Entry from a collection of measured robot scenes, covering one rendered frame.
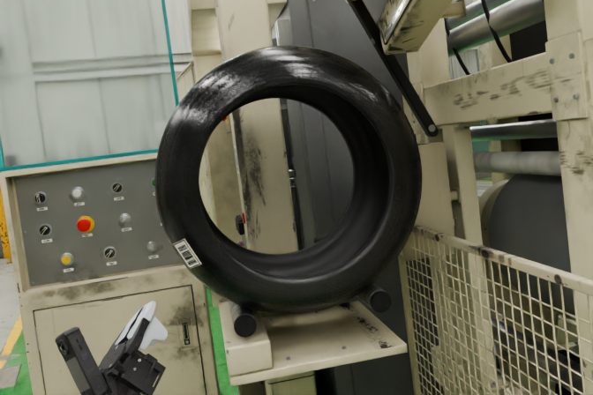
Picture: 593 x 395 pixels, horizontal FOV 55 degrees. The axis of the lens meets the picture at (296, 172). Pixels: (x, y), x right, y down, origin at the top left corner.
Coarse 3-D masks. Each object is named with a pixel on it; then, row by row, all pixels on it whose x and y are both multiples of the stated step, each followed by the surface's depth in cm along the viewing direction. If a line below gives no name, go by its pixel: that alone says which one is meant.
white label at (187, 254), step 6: (174, 246) 111; (180, 246) 110; (186, 246) 109; (180, 252) 111; (186, 252) 110; (192, 252) 109; (186, 258) 111; (192, 258) 110; (198, 258) 109; (186, 264) 111; (192, 264) 110; (198, 264) 110
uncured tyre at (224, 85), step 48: (288, 48) 114; (192, 96) 110; (240, 96) 109; (288, 96) 138; (336, 96) 138; (384, 96) 115; (192, 144) 108; (384, 144) 115; (192, 192) 108; (384, 192) 139; (192, 240) 109; (336, 240) 140; (384, 240) 115; (240, 288) 111; (288, 288) 112; (336, 288) 114
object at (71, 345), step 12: (60, 336) 88; (72, 336) 88; (60, 348) 88; (72, 348) 87; (84, 348) 88; (72, 360) 87; (84, 360) 87; (72, 372) 89; (84, 372) 86; (96, 372) 87; (84, 384) 87; (96, 384) 87
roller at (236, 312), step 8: (232, 304) 123; (232, 312) 118; (240, 312) 114; (248, 312) 114; (232, 320) 115; (240, 320) 111; (248, 320) 111; (240, 328) 111; (248, 328) 111; (240, 336) 111; (248, 336) 112
